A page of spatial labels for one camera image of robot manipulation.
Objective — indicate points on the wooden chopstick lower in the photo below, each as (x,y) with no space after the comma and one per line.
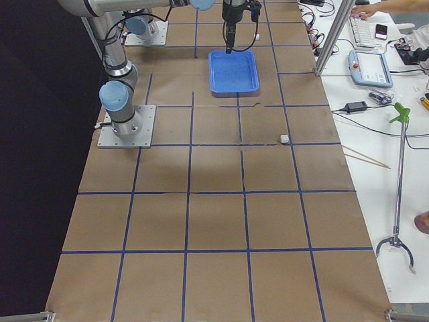
(369,161)

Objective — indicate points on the black smartphone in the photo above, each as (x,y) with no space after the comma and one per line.
(381,32)

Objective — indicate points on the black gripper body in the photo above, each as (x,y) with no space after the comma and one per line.
(230,14)

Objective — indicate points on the black power adapter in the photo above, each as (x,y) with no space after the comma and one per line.
(355,107)

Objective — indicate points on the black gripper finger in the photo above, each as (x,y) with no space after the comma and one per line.
(233,32)
(228,39)

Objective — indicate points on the blue plastic tray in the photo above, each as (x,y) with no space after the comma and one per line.
(233,74)

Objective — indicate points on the teach pendant tablet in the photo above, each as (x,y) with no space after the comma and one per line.
(369,69)

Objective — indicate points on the green handled reacher grabber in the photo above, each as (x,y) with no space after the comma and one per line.
(394,240)

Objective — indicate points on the person hand at desk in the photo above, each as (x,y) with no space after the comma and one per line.
(363,11)

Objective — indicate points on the white keyboard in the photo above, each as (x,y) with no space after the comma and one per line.
(361,32)

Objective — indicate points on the aluminium frame post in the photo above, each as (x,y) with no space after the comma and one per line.
(340,20)

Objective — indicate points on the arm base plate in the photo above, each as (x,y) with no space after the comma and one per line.
(141,33)
(138,132)

